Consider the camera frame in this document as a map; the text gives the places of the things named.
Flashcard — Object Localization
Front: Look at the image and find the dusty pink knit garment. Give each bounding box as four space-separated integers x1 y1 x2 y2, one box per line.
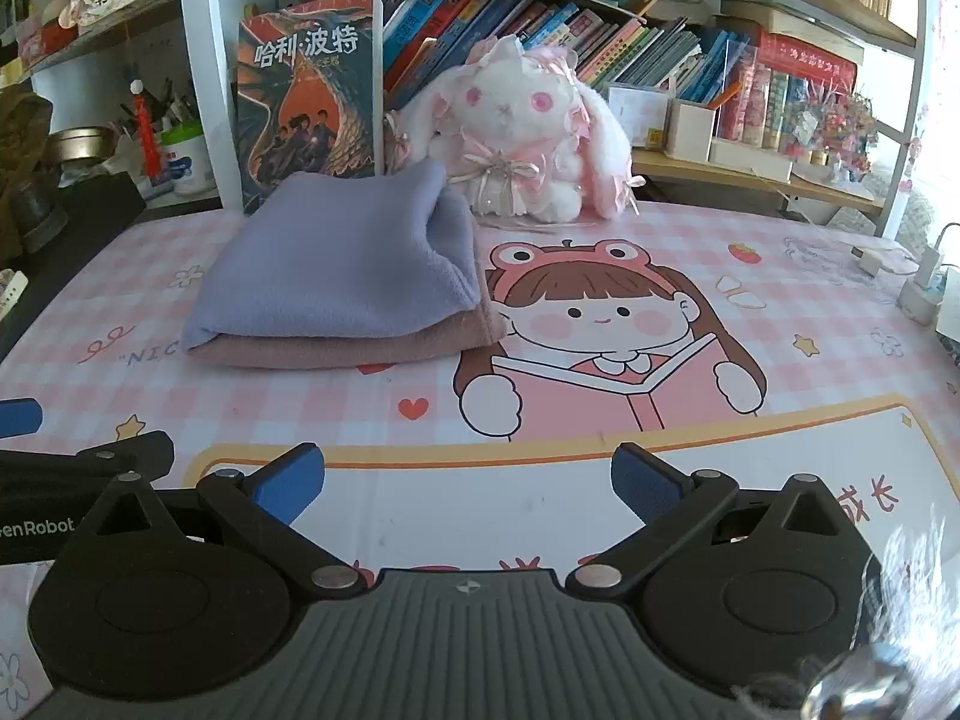
181 293 508 371

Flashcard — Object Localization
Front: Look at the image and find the lavender knit garment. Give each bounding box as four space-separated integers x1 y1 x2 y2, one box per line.
182 160 480 349

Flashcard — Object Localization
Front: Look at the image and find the pink cartoon desk mat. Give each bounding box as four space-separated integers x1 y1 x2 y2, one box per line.
0 196 960 720

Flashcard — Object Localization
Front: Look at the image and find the white green-lid container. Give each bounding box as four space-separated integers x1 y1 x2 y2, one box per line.
161 121 215 197

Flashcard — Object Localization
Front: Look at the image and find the red pen with white cap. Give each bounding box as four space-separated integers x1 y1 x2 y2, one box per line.
130 78 163 181

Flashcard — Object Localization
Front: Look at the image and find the white charger plug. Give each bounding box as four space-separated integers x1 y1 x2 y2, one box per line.
896 245 949 327

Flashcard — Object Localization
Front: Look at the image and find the cream desk organiser box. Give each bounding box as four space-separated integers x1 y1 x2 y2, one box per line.
664 99 793 184

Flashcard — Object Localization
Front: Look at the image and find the white pink plush bunny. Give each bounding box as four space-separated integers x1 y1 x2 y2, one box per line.
387 36 644 224

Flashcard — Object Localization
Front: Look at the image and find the Harry Potter book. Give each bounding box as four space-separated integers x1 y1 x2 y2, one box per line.
236 0 384 213

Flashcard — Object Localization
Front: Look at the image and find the white wooden bookshelf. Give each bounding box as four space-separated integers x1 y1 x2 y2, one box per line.
26 0 926 208

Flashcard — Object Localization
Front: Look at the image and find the row of colourful books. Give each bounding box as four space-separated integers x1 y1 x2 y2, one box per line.
384 0 877 179

